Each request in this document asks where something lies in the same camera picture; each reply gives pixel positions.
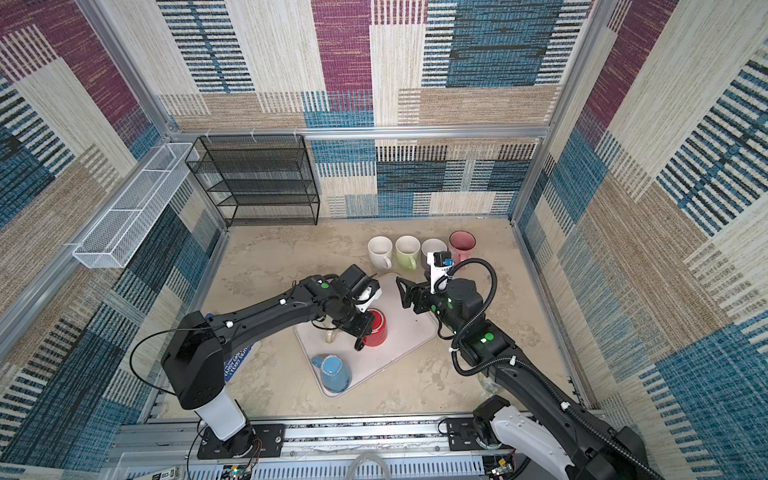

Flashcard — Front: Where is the pink patterned mug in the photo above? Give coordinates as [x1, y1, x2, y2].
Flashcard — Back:
[449, 230, 477, 264]

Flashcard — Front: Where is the blue book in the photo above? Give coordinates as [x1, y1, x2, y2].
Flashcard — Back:
[224, 346, 253, 382]

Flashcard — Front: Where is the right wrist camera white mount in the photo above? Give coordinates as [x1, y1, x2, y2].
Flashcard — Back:
[427, 251, 454, 294]

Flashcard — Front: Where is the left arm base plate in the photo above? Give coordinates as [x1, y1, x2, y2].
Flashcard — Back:
[196, 423, 286, 460]

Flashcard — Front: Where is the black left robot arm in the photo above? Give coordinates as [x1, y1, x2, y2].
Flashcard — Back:
[161, 266, 380, 442]

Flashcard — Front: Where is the red mug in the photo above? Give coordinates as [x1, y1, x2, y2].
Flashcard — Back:
[363, 309, 388, 347]

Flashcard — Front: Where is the aluminium front rail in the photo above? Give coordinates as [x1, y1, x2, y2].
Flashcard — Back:
[99, 412, 557, 479]

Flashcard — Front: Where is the white mug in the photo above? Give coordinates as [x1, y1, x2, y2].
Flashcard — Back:
[367, 236, 393, 270]

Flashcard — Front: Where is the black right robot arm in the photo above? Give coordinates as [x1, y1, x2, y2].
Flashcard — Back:
[396, 277, 660, 479]

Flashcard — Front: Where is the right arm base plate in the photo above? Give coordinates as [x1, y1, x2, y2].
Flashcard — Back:
[438, 417, 501, 451]

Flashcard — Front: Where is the black wire mesh shelf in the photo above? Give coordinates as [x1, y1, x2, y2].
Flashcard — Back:
[185, 134, 321, 227]

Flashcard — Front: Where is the blue mug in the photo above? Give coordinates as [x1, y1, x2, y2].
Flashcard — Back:
[311, 355, 352, 394]

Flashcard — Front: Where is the white plastic tray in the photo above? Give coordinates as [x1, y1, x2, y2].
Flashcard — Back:
[294, 273, 437, 390]

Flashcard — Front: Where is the white wire mesh basket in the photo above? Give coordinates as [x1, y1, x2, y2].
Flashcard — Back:
[73, 143, 192, 269]

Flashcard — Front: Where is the purple mug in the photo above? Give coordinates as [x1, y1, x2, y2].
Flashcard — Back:
[421, 238, 448, 267]

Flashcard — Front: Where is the light green mug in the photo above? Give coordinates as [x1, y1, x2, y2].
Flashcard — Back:
[395, 235, 421, 271]

